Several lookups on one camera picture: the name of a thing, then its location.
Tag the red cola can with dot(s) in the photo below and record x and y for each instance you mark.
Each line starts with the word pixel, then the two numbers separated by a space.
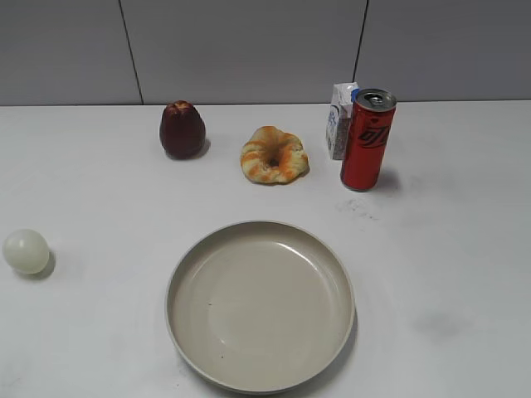
pixel 373 111

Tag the beige round plate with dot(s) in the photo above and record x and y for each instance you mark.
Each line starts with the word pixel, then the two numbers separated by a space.
pixel 259 307

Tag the dark red wax apple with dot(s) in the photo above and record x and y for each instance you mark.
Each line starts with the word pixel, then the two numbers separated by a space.
pixel 182 131

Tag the small white milk carton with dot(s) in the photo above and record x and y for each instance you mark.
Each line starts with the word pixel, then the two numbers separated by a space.
pixel 339 119

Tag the white egg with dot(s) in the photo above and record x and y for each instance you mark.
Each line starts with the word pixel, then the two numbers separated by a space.
pixel 26 251

